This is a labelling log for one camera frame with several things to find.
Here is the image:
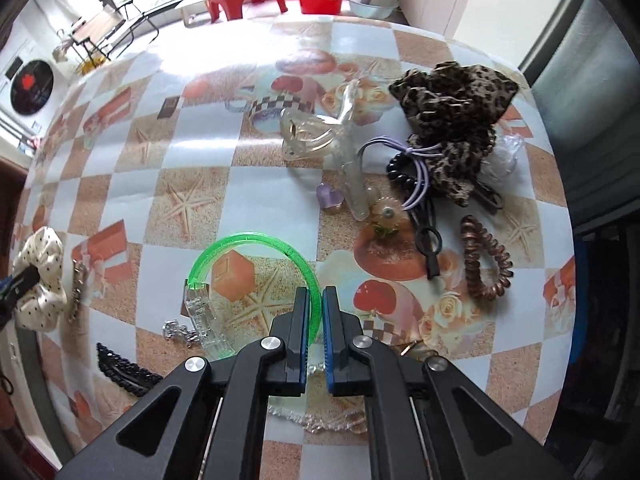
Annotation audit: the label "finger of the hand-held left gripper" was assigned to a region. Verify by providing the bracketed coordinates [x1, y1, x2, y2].
[0, 266, 41, 313]

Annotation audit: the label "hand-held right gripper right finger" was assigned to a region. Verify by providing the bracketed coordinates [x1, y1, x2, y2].
[324, 287, 576, 480]

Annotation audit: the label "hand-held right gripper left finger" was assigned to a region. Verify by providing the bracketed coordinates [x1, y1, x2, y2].
[55, 287, 311, 480]

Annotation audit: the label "white polka dot scrunchie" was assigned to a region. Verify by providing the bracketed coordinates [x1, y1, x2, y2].
[12, 227, 69, 332]

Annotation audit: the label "green translucent bangle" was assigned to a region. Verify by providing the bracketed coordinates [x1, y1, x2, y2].
[187, 231, 322, 357]

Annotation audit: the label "black beaded hair clip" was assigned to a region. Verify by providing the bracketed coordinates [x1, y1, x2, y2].
[95, 342, 164, 401]

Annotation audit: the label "clear acrylic hair clip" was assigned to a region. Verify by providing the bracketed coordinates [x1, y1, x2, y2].
[184, 284, 237, 359]

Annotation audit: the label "silver rhinestone hair clip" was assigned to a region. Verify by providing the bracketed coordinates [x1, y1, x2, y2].
[161, 319, 199, 349]

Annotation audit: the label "black loop hair stick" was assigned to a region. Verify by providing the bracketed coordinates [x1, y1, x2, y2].
[409, 194, 444, 281]

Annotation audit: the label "flower hair clip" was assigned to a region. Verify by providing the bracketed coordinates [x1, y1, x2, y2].
[369, 197, 402, 237]

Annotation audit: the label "purple heart charm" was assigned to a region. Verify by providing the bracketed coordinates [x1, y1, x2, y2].
[316, 183, 346, 211]

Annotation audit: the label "clear long hair clip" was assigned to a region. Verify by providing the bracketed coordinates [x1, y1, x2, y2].
[343, 149, 372, 222]

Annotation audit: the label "white washing machine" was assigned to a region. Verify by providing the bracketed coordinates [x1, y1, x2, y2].
[0, 0, 72, 128]

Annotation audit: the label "clear claw hair clip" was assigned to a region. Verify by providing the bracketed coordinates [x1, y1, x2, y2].
[279, 79, 375, 167]

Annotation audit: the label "brown metal hair clip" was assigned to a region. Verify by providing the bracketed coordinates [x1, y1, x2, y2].
[469, 184, 504, 212]

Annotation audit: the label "checkered printed tablecloth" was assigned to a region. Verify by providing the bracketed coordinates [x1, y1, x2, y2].
[10, 12, 577, 466]

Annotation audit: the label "leopard print scrunchie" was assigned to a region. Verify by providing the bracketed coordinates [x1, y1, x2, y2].
[388, 61, 519, 209]

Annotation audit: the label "white wash basin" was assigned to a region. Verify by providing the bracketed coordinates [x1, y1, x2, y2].
[343, 0, 400, 19]

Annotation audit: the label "braided chain bracelet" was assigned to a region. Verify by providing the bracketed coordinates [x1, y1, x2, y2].
[67, 259, 89, 324]

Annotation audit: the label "clear crystal bead necklace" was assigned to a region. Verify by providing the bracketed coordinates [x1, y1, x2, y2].
[266, 399, 369, 435]

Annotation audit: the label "brown spiral hair tie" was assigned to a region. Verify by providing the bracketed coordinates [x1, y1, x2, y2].
[459, 215, 514, 302]

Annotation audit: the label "black spiral hair tie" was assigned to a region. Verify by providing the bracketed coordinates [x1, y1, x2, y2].
[387, 152, 427, 189]

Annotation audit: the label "purple elastic hair ties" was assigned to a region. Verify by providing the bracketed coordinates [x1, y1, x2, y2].
[357, 135, 452, 211]

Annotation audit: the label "clear spiral hair tie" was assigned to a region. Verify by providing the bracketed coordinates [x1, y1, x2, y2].
[486, 135, 527, 187]

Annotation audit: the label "black frame folding table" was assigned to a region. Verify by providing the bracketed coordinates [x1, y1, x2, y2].
[69, 0, 167, 62]

